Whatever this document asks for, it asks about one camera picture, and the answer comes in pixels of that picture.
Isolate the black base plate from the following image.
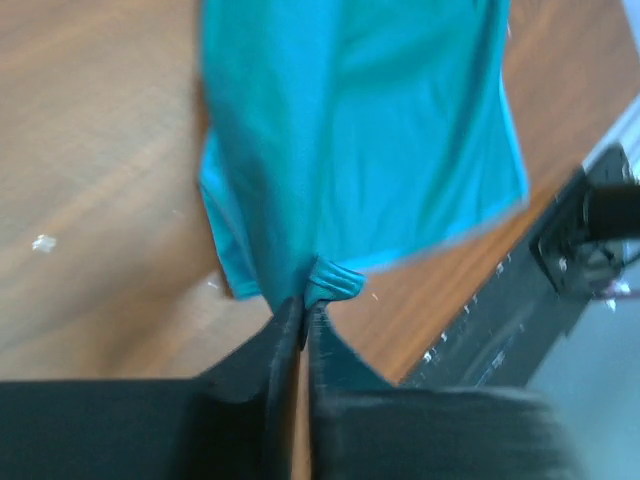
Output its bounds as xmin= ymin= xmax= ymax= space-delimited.
xmin=403 ymin=143 xmax=639 ymax=388

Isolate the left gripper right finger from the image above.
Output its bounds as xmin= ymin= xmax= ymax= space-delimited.
xmin=307 ymin=303 xmax=580 ymax=479

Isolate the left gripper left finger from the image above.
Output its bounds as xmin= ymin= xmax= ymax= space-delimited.
xmin=1 ymin=298 xmax=304 ymax=479

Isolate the teal cloth napkin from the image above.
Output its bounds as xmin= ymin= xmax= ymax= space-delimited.
xmin=199 ymin=1 xmax=529 ymax=309

